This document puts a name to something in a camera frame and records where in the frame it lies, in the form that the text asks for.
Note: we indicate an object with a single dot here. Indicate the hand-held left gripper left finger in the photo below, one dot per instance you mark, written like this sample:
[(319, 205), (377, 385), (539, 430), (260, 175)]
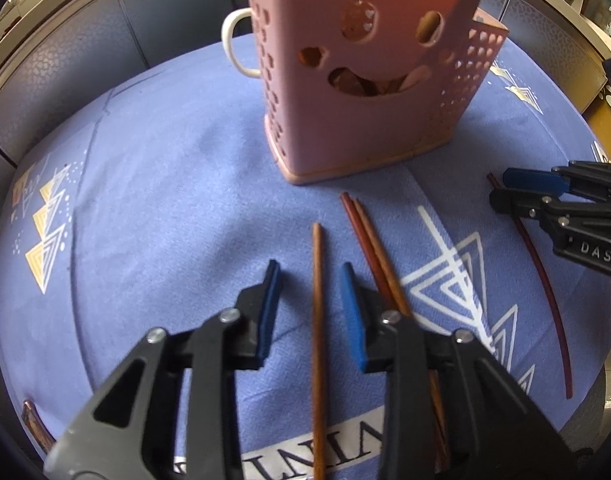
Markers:
[(268, 310)]

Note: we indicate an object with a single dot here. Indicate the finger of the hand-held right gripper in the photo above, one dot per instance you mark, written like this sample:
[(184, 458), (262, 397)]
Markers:
[(515, 202), (530, 179)]

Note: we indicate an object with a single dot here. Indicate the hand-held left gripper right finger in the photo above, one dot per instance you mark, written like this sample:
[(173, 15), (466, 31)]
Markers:
[(353, 317)]

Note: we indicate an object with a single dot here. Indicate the light brown chopstick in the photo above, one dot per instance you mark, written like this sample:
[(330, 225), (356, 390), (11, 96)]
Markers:
[(317, 310)]

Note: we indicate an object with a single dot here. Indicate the dark slender chopstick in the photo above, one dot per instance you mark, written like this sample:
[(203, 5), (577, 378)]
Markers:
[(539, 266)]

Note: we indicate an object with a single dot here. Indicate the reddish brown chopstick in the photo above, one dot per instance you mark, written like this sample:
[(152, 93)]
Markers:
[(358, 232), (380, 252)]

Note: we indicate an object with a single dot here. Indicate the pink plastic utensil holder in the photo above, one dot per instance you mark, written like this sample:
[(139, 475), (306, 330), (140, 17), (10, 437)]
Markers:
[(305, 110)]

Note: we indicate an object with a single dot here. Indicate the blue printed tablecloth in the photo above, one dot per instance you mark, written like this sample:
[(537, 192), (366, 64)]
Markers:
[(175, 200)]

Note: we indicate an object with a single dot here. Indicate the white mug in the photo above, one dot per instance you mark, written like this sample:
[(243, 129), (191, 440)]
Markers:
[(230, 40)]

